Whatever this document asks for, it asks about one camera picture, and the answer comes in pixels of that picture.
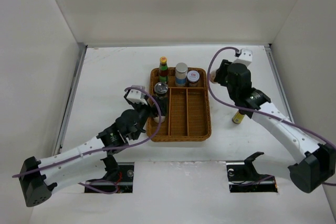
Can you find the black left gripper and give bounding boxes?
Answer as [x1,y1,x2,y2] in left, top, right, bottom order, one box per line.
[131,95,167,141]

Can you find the pink cap spice shaker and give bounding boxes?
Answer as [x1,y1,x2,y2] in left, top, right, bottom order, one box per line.
[209,70,217,84]

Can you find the clear jar grey lid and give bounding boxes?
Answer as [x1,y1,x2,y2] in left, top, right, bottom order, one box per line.
[154,82,169,100]

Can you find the white bottle black cap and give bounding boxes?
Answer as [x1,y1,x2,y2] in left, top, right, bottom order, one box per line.
[153,115,166,123]

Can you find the brown spice jar red label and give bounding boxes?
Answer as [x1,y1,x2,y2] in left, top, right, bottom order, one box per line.
[187,70,200,87]

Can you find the red sauce bottle yellow cap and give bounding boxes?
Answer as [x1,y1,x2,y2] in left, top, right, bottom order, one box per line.
[159,57,169,84]

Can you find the white bead jar silver lid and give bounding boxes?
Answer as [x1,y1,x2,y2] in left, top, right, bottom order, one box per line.
[175,62,188,87]

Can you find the small yellow label bottle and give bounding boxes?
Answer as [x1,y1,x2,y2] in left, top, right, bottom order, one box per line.
[232,111,245,124]

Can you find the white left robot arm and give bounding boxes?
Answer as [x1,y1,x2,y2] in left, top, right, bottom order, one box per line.
[18,95,167,207]

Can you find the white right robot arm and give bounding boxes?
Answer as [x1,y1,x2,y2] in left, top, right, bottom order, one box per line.
[214,60,335,193]

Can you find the brown wicker divided tray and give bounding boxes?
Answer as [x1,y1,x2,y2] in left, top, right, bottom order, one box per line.
[152,67,212,142]

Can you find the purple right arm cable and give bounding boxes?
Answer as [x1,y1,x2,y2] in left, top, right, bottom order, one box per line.
[206,47,336,186]

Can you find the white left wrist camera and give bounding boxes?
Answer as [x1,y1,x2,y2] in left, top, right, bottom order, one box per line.
[124,85,148,105]

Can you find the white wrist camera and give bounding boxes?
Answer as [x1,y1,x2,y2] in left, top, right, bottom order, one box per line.
[233,49,253,67]
[124,85,148,105]

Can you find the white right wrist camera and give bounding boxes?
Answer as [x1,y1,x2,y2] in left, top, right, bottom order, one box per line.
[233,49,253,67]

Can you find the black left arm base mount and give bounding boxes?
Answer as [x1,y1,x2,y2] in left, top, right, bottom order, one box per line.
[84,162,135,195]

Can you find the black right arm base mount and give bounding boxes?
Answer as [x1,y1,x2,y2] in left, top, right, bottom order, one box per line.
[226,152,278,193]

